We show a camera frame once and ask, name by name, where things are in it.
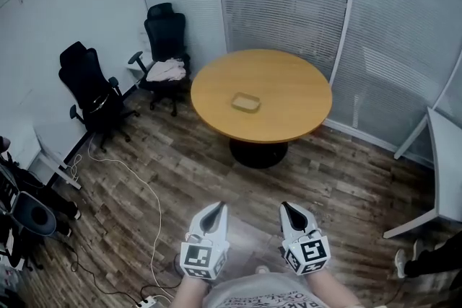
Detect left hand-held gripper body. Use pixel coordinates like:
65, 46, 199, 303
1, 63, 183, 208
179, 229, 231, 281

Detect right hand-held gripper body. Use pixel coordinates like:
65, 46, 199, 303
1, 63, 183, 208
280, 229, 332, 277

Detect clear plastic container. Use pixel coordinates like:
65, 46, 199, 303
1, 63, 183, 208
230, 92, 262, 113

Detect person's left forearm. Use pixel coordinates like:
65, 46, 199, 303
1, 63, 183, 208
174, 273, 214, 308

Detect person's right forearm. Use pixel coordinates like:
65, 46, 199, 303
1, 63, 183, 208
306, 267, 364, 308

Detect person's grey printed shirt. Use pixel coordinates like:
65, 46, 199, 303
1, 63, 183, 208
201, 271, 335, 308

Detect white power strip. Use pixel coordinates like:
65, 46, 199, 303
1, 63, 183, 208
136, 294, 166, 308

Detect black round table base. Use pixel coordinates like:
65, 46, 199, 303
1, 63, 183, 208
229, 138, 289, 170

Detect round wooden table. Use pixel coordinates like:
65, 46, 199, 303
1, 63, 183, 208
190, 48, 334, 144

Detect white desk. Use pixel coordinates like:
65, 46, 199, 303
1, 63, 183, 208
27, 120, 82, 190
382, 105, 462, 239

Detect pink cloth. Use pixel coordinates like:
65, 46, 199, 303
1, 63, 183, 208
145, 59, 187, 82

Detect grey chair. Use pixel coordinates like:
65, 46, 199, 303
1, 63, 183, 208
10, 190, 58, 238

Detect black office chair with headrest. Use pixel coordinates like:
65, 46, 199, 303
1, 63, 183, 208
128, 2, 192, 118
58, 41, 140, 153

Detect white cable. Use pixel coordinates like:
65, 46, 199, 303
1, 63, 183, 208
68, 140, 178, 300

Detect black cable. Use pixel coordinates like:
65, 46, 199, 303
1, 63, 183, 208
53, 243, 145, 304

